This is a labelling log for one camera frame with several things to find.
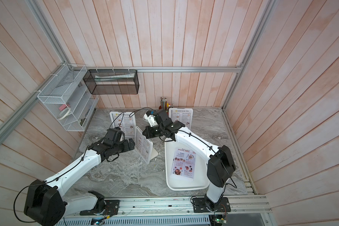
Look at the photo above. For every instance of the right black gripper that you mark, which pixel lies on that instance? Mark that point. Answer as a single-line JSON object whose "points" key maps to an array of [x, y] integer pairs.
{"points": [[149, 129]]}

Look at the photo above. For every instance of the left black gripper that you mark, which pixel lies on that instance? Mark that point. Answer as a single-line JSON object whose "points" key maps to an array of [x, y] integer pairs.
{"points": [[126, 147]]}

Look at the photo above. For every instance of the white menu holder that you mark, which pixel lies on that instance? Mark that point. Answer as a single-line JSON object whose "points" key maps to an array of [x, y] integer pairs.
{"points": [[144, 147], [125, 121], [183, 115]]}

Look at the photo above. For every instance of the special menu sheet top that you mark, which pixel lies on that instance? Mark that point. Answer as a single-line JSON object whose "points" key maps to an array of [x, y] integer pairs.
{"points": [[183, 166]]}

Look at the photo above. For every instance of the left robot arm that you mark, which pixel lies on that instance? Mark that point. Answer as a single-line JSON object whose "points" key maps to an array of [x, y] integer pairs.
{"points": [[45, 202]]}

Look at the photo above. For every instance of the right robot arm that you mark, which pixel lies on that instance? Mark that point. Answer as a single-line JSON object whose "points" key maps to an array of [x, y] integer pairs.
{"points": [[219, 160]]}

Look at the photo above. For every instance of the pencils in cup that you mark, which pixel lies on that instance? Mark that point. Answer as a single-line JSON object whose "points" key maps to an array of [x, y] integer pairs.
{"points": [[165, 104]]}

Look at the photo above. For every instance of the white plastic tray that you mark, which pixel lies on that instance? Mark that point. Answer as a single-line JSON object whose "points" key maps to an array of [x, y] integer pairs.
{"points": [[200, 180]]}

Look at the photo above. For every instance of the white tape roll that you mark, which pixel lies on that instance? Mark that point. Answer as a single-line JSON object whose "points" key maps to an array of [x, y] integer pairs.
{"points": [[64, 113]]}

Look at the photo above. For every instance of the pink eraser block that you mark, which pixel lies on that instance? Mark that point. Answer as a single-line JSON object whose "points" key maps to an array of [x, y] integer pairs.
{"points": [[63, 107]]}

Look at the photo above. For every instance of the papers in black basket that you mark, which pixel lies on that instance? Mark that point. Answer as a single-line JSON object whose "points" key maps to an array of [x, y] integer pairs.
{"points": [[115, 78]]}

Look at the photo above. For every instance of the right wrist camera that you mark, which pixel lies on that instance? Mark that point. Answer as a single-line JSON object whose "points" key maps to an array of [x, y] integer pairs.
{"points": [[150, 118]]}

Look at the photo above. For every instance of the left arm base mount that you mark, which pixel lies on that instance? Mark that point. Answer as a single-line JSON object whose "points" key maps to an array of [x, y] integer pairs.
{"points": [[102, 206]]}

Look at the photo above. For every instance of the black mesh wall basket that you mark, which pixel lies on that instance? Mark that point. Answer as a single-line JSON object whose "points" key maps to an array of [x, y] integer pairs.
{"points": [[109, 88]]}

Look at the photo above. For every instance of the white wire wall shelf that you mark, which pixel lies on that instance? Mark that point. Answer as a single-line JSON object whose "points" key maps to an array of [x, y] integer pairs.
{"points": [[66, 86]]}

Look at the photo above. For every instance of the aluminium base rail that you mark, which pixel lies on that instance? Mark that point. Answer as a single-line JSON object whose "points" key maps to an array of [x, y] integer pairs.
{"points": [[182, 205]]}

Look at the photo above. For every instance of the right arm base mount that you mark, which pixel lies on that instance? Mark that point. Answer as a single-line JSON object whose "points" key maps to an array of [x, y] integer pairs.
{"points": [[204, 205]]}

